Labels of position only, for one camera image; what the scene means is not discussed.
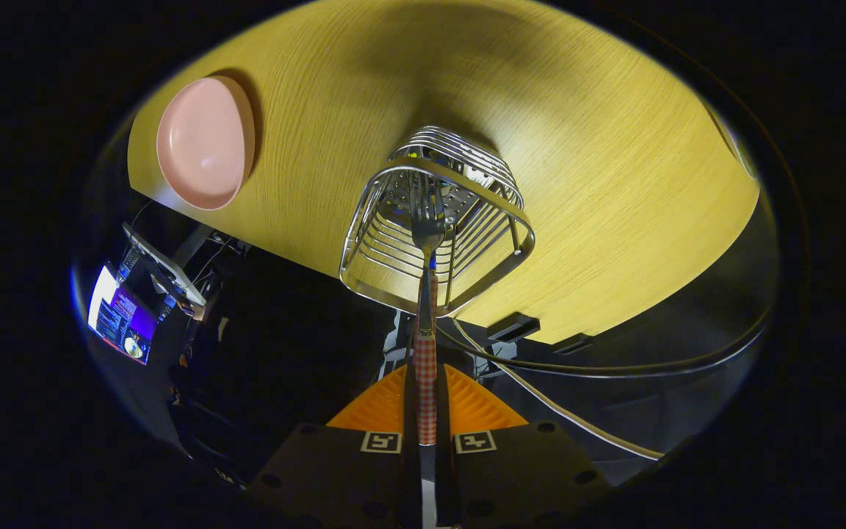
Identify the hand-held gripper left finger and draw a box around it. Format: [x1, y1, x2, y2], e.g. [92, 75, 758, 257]
[245, 365, 421, 529]

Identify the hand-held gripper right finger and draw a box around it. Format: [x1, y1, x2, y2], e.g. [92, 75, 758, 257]
[436, 364, 617, 529]

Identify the red checkered handle fork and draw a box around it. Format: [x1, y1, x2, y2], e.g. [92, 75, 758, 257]
[408, 180, 447, 449]

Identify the lit computer screen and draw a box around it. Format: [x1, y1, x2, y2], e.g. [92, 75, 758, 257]
[87, 264, 159, 366]

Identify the white device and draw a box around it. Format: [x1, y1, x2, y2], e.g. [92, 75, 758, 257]
[122, 223, 208, 307]

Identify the pink oval plate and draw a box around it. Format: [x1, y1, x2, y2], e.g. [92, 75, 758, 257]
[156, 76, 256, 212]

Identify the white cable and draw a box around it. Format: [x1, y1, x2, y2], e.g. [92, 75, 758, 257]
[452, 318, 665, 461]

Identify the black table bracket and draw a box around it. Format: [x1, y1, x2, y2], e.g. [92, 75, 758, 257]
[487, 313, 541, 343]
[551, 334, 594, 356]

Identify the dark cable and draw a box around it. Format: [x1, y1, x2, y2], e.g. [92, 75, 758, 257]
[436, 307, 770, 380]

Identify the metal wire basket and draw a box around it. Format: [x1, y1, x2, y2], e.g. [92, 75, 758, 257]
[339, 125, 536, 317]

